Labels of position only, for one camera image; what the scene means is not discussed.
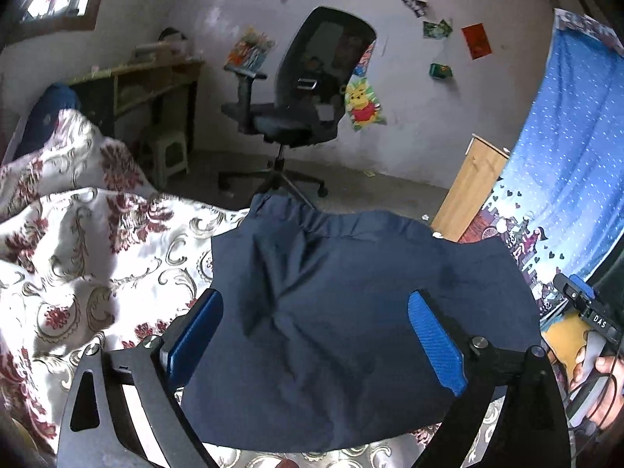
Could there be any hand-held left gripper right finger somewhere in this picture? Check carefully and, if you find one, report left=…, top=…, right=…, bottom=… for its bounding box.
left=408, top=291, right=571, bottom=468

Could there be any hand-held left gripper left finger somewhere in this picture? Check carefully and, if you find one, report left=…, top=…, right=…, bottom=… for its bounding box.
left=57, top=289, right=225, bottom=468

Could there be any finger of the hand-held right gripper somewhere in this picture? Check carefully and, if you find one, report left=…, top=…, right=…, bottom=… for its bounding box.
left=552, top=273, right=596, bottom=309

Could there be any navy blue jacket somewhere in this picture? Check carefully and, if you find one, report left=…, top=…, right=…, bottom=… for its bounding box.
left=180, top=190, right=543, bottom=452

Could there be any person's right hand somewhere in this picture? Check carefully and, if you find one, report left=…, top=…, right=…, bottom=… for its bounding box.
left=590, top=353, right=624, bottom=425

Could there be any yellow cloth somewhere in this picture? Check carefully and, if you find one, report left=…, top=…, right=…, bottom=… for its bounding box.
left=540, top=309, right=588, bottom=395

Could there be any floral bed blanket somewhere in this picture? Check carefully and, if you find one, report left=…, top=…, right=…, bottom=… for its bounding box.
left=0, top=107, right=508, bottom=468

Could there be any wooden cabinet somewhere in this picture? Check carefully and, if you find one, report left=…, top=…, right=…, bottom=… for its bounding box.
left=431, top=134, right=510, bottom=243

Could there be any blue printed curtain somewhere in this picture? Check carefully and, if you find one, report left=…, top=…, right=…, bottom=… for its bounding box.
left=461, top=7, right=624, bottom=332

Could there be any plastic stool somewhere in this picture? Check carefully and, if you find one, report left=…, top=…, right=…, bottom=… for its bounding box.
left=144, top=130, right=191, bottom=188

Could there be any yellow bear poster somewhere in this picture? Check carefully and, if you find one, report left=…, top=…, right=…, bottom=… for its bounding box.
left=344, top=83, right=388, bottom=133

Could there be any red paper sheet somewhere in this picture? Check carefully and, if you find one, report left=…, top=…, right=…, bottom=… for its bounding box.
left=461, top=23, right=492, bottom=60

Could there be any blue pillow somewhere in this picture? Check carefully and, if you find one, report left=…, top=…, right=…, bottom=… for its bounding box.
left=12, top=83, right=81, bottom=161

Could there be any wooden desk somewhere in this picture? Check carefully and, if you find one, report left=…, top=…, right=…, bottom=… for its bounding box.
left=68, top=56, right=206, bottom=157

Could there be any cartoon figures poster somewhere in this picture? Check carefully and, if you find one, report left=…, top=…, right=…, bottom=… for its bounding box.
left=352, top=39, right=378, bottom=78

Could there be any colourful cartoon poster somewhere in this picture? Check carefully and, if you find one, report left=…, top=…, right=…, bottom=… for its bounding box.
left=224, top=27, right=275, bottom=73

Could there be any black office chair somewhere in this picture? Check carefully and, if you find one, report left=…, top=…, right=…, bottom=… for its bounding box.
left=217, top=6, right=378, bottom=200

